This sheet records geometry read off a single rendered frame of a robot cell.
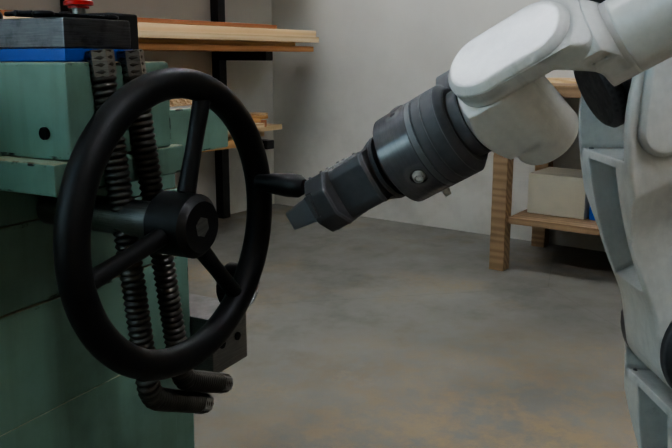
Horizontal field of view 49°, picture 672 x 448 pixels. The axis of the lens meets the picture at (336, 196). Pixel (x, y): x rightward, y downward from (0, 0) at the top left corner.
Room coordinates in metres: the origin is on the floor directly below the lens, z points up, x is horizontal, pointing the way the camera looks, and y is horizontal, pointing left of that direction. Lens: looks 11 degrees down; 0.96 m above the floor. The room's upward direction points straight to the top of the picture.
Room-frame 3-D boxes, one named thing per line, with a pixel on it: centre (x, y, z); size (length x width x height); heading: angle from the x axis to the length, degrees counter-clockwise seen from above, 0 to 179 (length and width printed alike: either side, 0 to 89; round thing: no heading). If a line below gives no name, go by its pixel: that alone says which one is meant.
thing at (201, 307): (1.00, 0.20, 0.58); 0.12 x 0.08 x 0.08; 62
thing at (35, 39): (0.77, 0.26, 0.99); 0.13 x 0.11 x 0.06; 152
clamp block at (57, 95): (0.76, 0.27, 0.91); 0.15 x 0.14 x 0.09; 152
